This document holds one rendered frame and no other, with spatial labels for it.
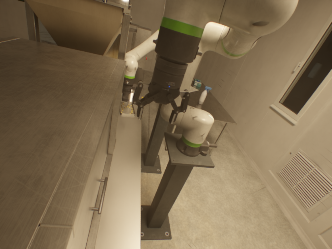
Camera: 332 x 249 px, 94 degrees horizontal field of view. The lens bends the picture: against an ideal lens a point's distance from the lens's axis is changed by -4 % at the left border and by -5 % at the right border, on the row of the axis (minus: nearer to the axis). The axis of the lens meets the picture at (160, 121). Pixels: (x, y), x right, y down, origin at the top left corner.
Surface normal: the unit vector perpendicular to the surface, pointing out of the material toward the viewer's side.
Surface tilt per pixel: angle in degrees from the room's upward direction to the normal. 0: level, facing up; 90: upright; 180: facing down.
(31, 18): 90
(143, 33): 90
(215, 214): 0
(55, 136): 0
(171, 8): 94
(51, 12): 118
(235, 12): 125
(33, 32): 90
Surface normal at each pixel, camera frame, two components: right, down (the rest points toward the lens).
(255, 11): -0.53, 0.67
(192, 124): -0.35, 0.40
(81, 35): -0.04, 0.87
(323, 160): -0.96, -0.16
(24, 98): 0.25, -0.82
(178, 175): 0.11, 0.56
